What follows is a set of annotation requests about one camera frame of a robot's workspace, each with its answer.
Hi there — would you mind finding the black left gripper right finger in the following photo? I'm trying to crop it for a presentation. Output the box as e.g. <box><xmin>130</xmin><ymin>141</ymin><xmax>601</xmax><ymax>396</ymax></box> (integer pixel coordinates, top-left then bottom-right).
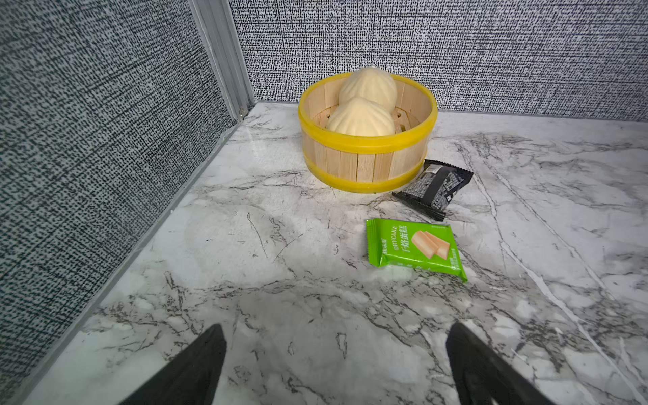
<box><xmin>445</xmin><ymin>322</ymin><xmax>552</xmax><ymax>404</ymax></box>

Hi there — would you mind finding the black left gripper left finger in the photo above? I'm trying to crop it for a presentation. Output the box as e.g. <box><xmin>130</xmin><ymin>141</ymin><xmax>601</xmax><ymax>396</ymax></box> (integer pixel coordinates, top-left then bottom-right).
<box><xmin>121</xmin><ymin>324</ymin><xmax>227</xmax><ymax>404</ymax></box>

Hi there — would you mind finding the green cake snack packet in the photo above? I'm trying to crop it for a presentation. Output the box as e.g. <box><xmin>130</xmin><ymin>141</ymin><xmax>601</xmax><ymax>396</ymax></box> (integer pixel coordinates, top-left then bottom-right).
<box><xmin>366</xmin><ymin>219</ymin><xmax>467</xmax><ymax>283</ymax></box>

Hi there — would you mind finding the black snack packet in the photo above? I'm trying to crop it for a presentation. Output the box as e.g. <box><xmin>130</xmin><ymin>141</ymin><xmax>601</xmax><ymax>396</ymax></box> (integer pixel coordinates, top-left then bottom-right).
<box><xmin>393</xmin><ymin>160</ymin><xmax>474</xmax><ymax>222</ymax></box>

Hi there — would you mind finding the front white steamed bun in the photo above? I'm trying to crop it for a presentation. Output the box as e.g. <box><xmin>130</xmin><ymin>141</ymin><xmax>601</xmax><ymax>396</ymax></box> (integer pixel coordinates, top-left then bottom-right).
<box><xmin>326</xmin><ymin>97</ymin><xmax>395</xmax><ymax>138</ymax></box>

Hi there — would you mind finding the white steamed bun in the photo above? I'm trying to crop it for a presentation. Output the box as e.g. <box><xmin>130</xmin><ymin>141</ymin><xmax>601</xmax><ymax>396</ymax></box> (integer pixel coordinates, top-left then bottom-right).
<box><xmin>326</xmin><ymin>97</ymin><xmax>395</xmax><ymax>138</ymax></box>
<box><xmin>339</xmin><ymin>67</ymin><xmax>398</xmax><ymax>112</ymax></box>

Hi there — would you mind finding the rear white steamed bun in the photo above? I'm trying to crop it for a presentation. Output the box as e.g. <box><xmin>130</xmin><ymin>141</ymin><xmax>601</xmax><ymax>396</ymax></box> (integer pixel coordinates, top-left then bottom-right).
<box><xmin>339</xmin><ymin>67</ymin><xmax>398</xmax><ymax>112</ymax></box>

